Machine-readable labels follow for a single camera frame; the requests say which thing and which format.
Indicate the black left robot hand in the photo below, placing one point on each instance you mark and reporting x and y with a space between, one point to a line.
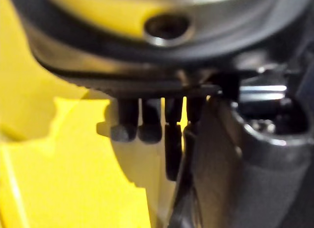
269 164

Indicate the large black plastic housing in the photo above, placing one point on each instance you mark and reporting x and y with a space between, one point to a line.
220 41

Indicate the yellow storage shelf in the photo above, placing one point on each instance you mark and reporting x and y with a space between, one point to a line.
61 164

